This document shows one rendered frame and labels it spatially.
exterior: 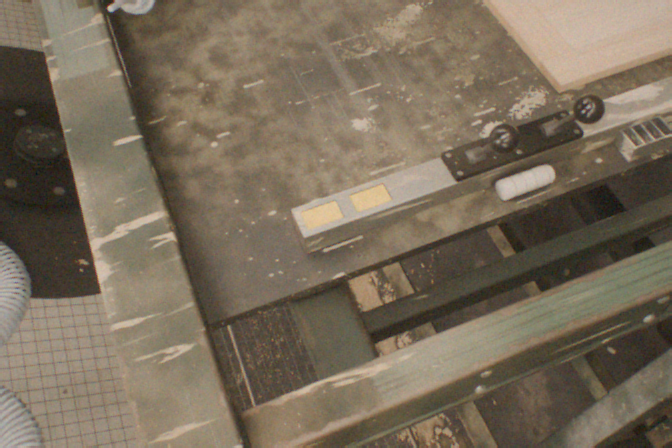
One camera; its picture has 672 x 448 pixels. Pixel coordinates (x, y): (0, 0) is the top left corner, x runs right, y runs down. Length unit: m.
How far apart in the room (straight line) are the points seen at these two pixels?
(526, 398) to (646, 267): 2.06
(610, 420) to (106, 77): 1.30
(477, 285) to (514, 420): 2.06
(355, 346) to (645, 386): 0.91
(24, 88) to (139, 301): 1.16
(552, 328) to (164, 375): 0.44
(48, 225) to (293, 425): 0.95
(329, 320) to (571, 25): 0.64
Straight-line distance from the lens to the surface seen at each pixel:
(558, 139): 1.01
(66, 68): 1.10
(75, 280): 1.51
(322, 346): 0.90
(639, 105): 1.10
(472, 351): 0.81
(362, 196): 0.93
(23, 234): 1.57
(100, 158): 0.96
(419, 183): 0.94
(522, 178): 0.98
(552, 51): 1.18
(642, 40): 1.24
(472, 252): 3.05
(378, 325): 0.93
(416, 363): 0.80
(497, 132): 0.86
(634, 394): 1.70
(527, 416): 2.95
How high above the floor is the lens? 2.20
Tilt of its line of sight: 35 degrees down
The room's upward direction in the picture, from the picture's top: 90 degrees counter-clockwise
